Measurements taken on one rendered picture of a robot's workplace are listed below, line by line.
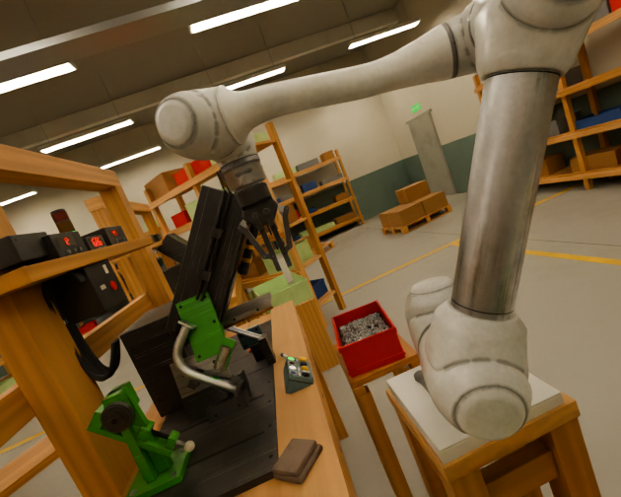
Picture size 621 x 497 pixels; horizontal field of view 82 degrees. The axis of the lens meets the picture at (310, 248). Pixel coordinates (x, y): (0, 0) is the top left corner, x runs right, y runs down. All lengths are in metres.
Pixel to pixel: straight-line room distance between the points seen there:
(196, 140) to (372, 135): 10.64
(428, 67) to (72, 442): 1.23
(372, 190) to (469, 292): 10.34
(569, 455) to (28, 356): 1.29
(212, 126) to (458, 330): 0.52
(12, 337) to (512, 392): 1.11
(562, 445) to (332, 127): 10.27
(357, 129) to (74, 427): 10.46
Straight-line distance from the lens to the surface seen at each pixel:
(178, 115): 0.61
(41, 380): 1.19
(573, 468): 1.06
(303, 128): 10.65
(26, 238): 1.17
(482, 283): 0.64
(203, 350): 1.29
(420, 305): 0.83
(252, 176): 0.78
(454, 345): 0.65
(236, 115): 0.64
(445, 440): 0.87
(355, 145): 10.94
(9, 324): 1.18
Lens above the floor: 1.46
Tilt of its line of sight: 9 degrees down
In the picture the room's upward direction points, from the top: 22 degrees counter-clockwise
